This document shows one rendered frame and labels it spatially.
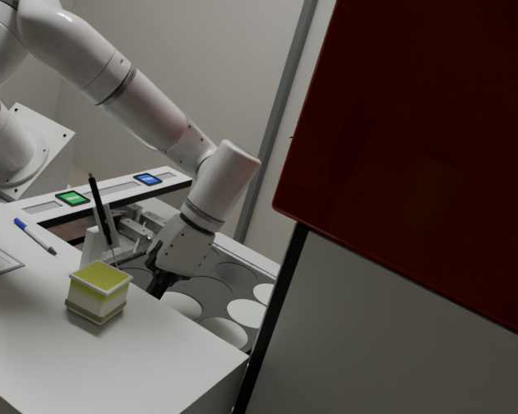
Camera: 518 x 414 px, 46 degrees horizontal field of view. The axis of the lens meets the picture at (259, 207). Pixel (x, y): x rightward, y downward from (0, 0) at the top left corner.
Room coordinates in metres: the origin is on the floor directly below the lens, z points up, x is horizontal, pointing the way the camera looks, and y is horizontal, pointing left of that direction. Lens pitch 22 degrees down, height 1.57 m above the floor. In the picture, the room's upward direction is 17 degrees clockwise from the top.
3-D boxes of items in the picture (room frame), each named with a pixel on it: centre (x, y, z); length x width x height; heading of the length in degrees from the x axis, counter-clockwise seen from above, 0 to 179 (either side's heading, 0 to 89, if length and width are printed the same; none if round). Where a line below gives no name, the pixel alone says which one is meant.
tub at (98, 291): (0.85, 0.21, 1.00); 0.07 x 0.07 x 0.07; 74
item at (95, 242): (0.95, 0.25, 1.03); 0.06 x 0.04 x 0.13; 66
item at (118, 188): (1.34, 0.35, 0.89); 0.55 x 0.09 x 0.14; 156
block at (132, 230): (1.29, 0.27, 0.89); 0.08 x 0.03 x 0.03; 66
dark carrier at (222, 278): (1.13, 0.05, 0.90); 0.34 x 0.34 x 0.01; 66
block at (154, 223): (1.37, 0.23, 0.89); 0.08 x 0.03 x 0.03; 66
